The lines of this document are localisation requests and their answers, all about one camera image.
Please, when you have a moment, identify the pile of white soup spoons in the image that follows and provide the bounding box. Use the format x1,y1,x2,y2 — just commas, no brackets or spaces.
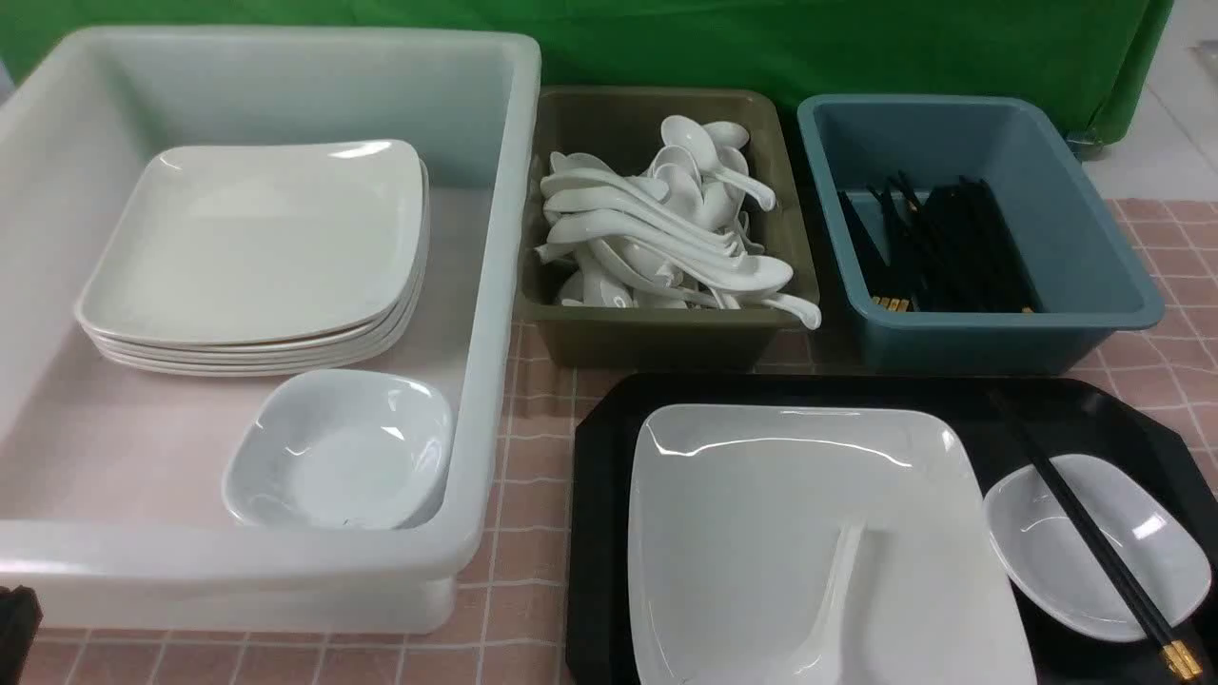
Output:
533,115,823,330

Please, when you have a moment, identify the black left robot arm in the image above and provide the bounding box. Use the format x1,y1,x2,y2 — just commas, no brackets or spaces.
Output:
1,586,43,684

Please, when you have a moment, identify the black chopsticks pair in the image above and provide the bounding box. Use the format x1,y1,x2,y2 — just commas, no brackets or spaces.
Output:
988,388,1209,684

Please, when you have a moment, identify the white soup spoon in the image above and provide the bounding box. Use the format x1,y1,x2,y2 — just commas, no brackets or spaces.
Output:
764,520,867,684

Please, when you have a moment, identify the white small bowl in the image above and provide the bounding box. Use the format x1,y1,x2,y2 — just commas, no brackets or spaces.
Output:
983,453,1212,644

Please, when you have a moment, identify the olive green plastic bin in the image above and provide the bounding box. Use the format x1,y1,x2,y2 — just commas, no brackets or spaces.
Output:
518,87,821,369

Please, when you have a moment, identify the blue plastic bin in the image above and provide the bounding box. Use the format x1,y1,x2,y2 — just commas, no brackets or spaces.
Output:
797,94,1164,375

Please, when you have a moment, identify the stack of white square plates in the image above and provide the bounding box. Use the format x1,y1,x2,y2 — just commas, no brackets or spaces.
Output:
74,139,430,378

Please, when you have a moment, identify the bundle of black chopsticks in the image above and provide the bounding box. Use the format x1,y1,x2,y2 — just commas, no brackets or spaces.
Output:
836,172,1043,314

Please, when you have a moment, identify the green backdrop cloth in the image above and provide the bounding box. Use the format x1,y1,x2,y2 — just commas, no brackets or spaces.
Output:
2,1,1173,144

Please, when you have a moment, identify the large white square plate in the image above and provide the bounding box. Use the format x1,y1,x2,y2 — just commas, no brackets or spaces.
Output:
627,403,1038,684

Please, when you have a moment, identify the pink checkered tablecloth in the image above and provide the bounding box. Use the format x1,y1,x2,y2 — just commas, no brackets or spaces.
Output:
21,199,1216,684

